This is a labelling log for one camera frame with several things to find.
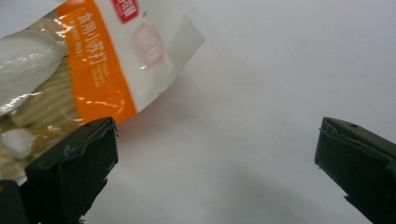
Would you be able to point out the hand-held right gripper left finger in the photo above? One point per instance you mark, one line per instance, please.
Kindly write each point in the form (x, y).
(71, 168)

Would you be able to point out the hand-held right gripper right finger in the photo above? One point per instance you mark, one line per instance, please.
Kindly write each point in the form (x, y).
(358, 158)

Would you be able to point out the orange and white powder packet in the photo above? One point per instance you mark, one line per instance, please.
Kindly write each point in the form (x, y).
(99, 62)

